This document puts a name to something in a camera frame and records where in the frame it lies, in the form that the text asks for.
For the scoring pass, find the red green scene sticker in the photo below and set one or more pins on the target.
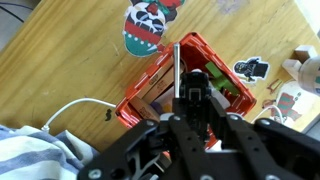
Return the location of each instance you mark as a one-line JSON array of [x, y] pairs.
[[290, 103]]

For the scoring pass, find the white printed paper cup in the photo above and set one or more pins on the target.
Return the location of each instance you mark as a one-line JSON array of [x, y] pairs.
[[311, 75]]

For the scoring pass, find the pale wooden block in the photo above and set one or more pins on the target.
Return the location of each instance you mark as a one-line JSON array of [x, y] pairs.
[[300, 58]]

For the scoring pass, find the green toy piece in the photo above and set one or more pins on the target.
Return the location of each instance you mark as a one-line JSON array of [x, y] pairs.
[[218, 78]]

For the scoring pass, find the printed wooden plank block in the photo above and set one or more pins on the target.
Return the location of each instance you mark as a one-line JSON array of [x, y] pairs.
[[158, 81]]

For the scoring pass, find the wooden table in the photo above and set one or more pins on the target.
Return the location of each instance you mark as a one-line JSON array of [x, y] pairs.
[[66, 66]]

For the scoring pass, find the brown wooden block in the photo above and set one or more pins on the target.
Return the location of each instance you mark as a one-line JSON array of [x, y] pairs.
[[143, 108]]

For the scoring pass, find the red woven basket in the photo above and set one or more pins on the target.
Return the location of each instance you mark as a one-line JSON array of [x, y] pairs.
[[200, 41]]

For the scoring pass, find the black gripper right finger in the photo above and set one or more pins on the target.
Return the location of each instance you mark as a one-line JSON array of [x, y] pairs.
[[253, 146]]

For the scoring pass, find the grey striped towel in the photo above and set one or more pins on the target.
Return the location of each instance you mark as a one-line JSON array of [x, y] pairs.
[[30, 150]]

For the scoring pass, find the silver metal rod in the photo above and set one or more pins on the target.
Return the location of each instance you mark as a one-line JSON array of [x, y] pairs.
[[176, 66]]

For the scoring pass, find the black figure sticker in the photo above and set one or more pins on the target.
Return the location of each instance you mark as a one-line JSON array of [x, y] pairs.
[[251, 70]]

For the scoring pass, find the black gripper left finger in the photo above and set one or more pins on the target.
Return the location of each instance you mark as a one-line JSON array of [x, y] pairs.
[[180, 143]]

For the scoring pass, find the panda christmas sticker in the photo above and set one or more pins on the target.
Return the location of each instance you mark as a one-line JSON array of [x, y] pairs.
[[143, 30]]

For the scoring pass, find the black moustache sticker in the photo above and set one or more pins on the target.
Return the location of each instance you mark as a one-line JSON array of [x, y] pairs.
[[108, 115]]

